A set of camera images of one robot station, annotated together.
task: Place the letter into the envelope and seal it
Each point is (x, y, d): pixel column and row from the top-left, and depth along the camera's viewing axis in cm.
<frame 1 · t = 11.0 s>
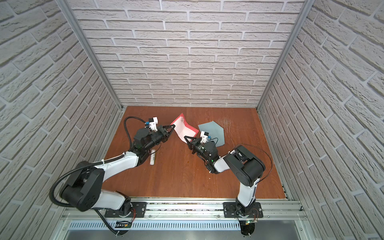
left hand: (176, 124, 79), fingers closed
right hand: (182, 136, 82), fingers closed
pink white letter card: (183, 129, 88), point 17 cm above the table
white glue stick: (153, 160, 90), point 2 cm above the table

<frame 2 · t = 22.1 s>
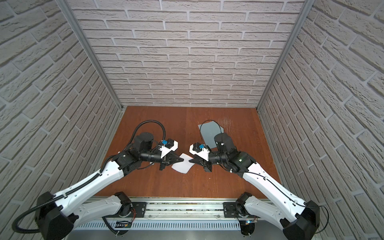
left hand: (182, 157, 67), fingers closed
right hand: (192, 158, 67), fingers closed
pink white letter card: (185, 166, 70), point 21 cm above the table
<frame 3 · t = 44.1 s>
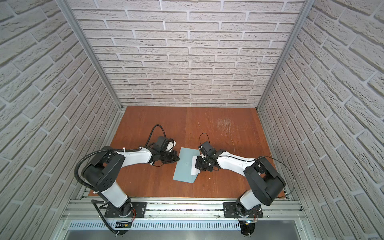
left hand: (180, 157, 91), fingers closed
right hand: (195, 166, 86), fingers closed
pink white letter card: (194, 170, 87), point 2 cm above the table
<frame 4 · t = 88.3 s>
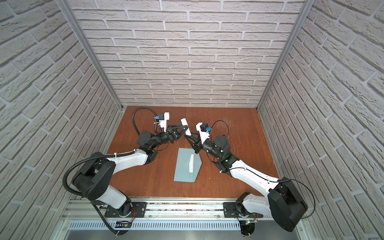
left hand: (188, 128, 68), fingers open
right hand: (186, 134, 71), fingers open
pink white letter card: (191, 164, 92), on the table
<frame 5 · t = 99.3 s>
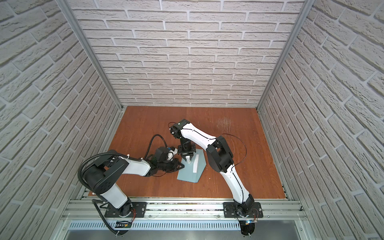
left hand: (185, 165, 88), fingers closed
right hand: (187, 158, 85), fingers open
pink white letter card: (195, 164, 91), on the table
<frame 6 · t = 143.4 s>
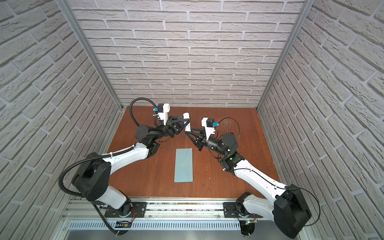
left hand: (189, 121, 61), fingers open
right hand: (186, 131, 65), fingers closed
